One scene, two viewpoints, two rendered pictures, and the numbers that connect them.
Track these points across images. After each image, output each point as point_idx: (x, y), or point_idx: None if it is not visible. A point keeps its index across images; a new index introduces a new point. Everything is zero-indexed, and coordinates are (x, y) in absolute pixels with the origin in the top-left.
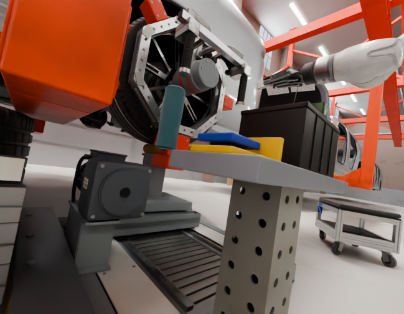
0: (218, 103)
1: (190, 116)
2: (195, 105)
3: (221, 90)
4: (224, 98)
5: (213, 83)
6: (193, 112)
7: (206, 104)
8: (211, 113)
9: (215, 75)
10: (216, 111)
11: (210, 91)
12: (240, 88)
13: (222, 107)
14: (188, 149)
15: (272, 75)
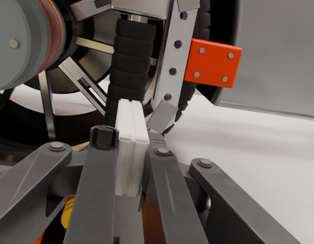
0: (160, 77)
1: (97, 109)
2: (152, 53)
3: (174, 29)
4: (189, 56)
5: (1, 73)
6: (105, 96)
7: (153, 64)
8: (151, 103)
9: (1, 35)
10: (154, 107)
11: (163, 24)
12: (107, 93)
13: (180, 88)
14: (63, 211)
15: (32, 154)
